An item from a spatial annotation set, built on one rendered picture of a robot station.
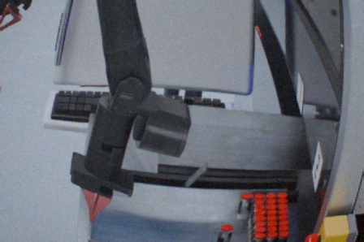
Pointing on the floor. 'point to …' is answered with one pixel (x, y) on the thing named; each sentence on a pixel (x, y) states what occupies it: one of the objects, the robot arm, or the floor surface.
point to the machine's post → (348, 121)
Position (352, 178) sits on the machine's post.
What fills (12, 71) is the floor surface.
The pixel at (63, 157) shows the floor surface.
